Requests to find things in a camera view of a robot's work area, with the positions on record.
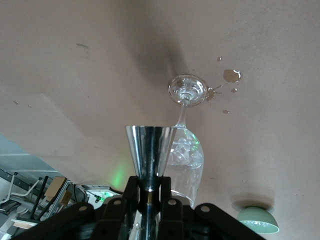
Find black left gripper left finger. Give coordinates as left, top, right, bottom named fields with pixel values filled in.
left=14, top=175, right=140, bottom=240

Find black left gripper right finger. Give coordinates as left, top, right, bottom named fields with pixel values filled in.
left=159, top=176, right=266, bottom=240

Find steel double cone jigger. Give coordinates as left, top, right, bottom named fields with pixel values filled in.
left=124, top=124, right=175, bottom=240

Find clear ice cubes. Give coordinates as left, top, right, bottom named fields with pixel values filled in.
left=168, top=138, right=203, bottom=168

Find clear stemmed wine glass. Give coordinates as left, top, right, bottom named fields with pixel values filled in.
left=166, top=73, right=208, bottom=209

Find brown cardboard box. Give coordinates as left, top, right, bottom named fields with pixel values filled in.
left=44, top=176, right=68, bottom=201

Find black stand legs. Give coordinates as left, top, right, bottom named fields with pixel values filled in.
left=29, top=176, right=51, bottom=222

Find pale green ceramic bowl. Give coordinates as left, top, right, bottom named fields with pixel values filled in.
left=236, top=205, right=280, bottom=235

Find brown liquid spill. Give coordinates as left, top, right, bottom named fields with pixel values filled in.
left=206, top=84, right=223, bottom=104
left=222, top=69, right=243, bottom=83

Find white tube frame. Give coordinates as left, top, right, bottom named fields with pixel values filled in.
left=0, top=172, right=42, bottom=208

